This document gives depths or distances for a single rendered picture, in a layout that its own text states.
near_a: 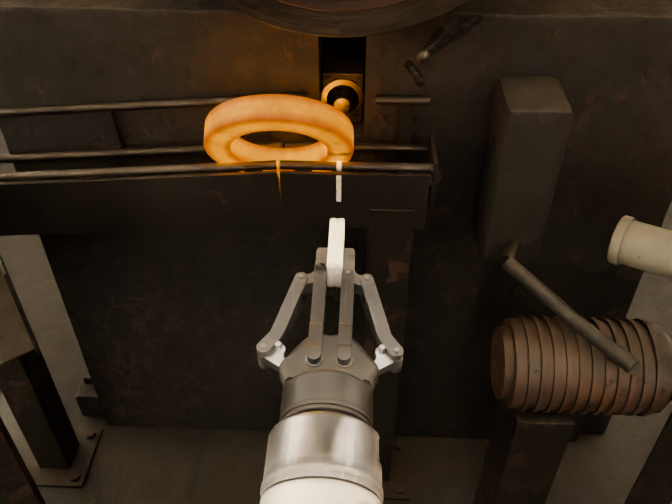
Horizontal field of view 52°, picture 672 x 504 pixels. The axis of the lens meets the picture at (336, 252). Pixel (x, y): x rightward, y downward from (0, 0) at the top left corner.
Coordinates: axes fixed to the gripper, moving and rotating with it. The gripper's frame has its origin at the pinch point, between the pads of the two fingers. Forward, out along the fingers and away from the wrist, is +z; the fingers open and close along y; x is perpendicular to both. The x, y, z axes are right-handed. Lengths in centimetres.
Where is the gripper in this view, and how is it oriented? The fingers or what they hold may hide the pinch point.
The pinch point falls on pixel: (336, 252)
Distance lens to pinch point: 68.2
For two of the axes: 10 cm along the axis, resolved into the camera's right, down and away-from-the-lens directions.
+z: 0.4, -7.1, 7.0
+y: 10.0, 0.3, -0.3
